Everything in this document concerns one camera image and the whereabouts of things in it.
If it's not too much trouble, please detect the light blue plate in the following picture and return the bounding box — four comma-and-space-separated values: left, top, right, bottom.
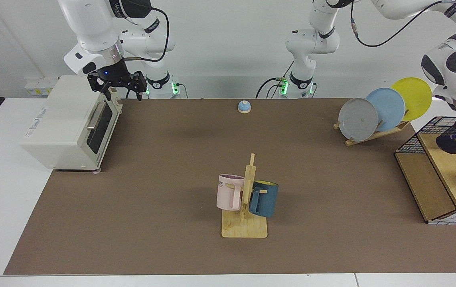
365, 87, 406, 132

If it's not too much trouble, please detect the white boxes row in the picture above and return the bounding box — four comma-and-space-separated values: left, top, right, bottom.
24, 77, 60, 97

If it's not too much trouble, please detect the brown table cloth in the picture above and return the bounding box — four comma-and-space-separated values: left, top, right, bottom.
4, 98, 456, 275

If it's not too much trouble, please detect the pink cup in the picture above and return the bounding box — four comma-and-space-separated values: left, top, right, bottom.
216, 174, 245, 211

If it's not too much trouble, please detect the black base cable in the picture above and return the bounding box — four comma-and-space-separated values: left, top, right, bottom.
255, 76, 289, 99

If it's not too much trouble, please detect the grey plate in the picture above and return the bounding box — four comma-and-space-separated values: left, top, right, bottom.
338, 98, 379, 142

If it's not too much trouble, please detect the wooden cup stand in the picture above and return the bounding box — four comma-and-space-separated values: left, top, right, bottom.
221, 153, 268, 239

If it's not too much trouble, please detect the wire basket with wooden floor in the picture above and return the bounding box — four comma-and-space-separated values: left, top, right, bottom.
395, 116, 456, 226

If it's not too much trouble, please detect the yellow plate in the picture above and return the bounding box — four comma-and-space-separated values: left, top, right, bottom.
391, 77, 432, 122

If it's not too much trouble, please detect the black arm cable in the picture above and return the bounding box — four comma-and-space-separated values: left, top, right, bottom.
122, 6, 170, 62
349, 0, 456, 48

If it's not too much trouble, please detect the wooden plate rack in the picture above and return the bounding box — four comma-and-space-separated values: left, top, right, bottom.
333, 120, 411, 147

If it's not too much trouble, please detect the pale toaster oven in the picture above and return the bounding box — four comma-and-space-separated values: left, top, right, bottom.
20, 75, 123, 174

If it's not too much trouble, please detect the dark teal cup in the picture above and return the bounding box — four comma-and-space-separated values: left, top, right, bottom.
249, 180, 279, 218

